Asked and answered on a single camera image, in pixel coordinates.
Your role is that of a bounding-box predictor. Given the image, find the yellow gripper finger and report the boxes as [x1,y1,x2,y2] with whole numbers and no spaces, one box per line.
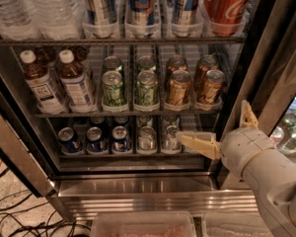
[176,131,221,160]
[240,100,259,129]

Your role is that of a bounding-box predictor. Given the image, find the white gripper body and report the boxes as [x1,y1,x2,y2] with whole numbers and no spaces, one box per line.
[221,127,275,179]

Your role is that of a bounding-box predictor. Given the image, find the red coke can front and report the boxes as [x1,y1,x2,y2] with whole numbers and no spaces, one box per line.
[203,0,249,37]

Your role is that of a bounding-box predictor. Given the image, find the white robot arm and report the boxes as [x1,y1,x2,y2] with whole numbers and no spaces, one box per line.
[176,100,296,237]

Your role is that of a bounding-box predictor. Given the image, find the right silver can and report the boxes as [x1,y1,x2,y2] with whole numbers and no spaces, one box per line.
[162,125,181,151]

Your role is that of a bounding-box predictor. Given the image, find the silver can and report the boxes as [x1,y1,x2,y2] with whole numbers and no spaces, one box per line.
[138,126,156,151]
[162,125,181,151]

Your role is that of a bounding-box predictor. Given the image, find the right front orange can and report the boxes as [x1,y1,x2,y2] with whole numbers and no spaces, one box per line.
[196,70,225,104]

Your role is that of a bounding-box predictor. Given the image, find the orange can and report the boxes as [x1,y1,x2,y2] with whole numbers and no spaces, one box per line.
[166,70,191,106]
[193,54,219,89]
[165,54,187,82]
[196,70,225,104]

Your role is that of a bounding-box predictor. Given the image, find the left silver can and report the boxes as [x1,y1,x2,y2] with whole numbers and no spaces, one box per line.
[138,126,156,151]

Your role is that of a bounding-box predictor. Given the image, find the left front orange can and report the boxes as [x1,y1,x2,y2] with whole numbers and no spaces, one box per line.
[166,70,191,106]

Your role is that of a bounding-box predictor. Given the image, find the right back orange can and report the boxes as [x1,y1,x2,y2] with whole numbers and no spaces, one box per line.
[193,54,219,89]

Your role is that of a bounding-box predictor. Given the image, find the right front green can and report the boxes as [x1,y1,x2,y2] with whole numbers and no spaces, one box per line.
[136,70,158,107]

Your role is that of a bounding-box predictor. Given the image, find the green can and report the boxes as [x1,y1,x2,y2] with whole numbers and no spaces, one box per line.
[102,70,126,107]
[136,55,157,72]
[103,55,124,75]
[136,70,158,107]

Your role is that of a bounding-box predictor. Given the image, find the right blue pepsi can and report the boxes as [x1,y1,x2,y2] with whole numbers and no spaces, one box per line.
[112,125,130,152]

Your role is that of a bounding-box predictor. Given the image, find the blue pepsi can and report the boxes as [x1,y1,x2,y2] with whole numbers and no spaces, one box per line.
[58,127,83,153]
[86,126,108,153]
[112,125,130,152]

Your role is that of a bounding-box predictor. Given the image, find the left back orange can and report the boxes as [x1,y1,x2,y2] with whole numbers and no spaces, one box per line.
[165,54,187,82]

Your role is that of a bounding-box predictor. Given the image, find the right back green can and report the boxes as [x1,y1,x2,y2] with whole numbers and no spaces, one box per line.
[136,55,157,72]

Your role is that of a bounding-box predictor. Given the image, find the left front green can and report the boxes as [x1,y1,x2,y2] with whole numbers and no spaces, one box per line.
[102,70,126,107]

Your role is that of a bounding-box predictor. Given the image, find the middle blue pepsi can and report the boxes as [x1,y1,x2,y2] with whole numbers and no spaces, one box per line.
[86,126,108,153]

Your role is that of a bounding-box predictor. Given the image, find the left back green can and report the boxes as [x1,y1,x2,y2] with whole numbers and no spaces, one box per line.
[103,55,124,75]

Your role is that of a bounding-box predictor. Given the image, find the left blue pepsi can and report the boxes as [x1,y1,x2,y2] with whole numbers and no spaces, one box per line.
[58,127,83,153]

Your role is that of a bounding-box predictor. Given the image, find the right tall energy drink can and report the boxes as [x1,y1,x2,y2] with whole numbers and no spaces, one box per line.
[171,0,203,38]

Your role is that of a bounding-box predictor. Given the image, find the tall energy drink can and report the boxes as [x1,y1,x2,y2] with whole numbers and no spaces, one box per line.
[171,0,203,38]
[83,0,117,39]

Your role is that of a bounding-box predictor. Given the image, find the middle blue energy drink can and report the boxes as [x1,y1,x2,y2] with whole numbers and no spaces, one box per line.
[127,0,155,39]

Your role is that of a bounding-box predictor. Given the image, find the left tall energy drink can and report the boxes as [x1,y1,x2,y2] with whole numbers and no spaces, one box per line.
[83,0,117,39]

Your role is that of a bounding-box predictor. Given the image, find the steel fridge door left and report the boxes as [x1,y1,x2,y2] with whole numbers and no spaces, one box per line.
[0,82,57,198]

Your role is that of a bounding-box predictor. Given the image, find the right clear plastic bin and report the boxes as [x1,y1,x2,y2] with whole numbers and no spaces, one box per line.
[201,212,273,237]

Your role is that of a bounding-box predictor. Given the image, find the clear plastic bin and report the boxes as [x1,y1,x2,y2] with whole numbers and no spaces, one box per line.
[201,212,273,237]
[90,211,196,237]

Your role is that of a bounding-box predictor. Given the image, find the left clear plastic bin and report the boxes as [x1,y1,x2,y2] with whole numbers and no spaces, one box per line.
[90,211,196,237]

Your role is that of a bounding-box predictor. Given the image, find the right front tea bottle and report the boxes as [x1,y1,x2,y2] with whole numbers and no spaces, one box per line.
[59,49,95,113]

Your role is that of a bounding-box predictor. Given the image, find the tea bottle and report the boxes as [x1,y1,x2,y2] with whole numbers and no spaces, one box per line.
[59,49,95,113]
[20,50,65,115]

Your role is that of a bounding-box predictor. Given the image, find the left front tea bottle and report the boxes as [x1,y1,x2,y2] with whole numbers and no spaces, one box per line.
[20,50,65,115]

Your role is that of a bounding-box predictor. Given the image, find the right clear water bottle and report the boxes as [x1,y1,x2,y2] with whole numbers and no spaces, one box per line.
[32,0,81,40]

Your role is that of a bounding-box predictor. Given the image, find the clear water bottle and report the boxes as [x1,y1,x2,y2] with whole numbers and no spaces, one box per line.
[0,0,40,40]
[32,0,81,40]

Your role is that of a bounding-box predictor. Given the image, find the left clear water bottle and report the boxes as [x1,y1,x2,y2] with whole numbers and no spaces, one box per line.
[0,0,40,40]

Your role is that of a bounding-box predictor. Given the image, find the black floor cables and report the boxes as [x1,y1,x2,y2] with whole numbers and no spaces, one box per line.
[0,167,92,237]

